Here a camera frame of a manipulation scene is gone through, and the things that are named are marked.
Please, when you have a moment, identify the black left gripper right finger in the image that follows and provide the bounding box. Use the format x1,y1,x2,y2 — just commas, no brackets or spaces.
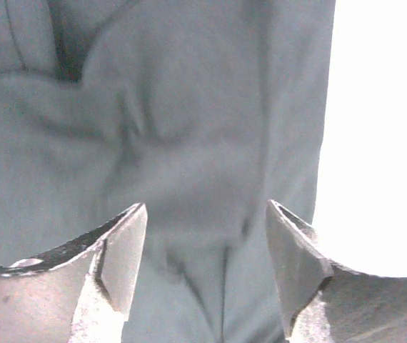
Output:
266,200,407,342

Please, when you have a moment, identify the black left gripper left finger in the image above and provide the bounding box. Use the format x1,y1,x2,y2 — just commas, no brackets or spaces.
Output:
0,204,148,342

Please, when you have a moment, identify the black t shirt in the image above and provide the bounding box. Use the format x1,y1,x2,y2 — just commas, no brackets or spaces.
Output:
0,1,335,342

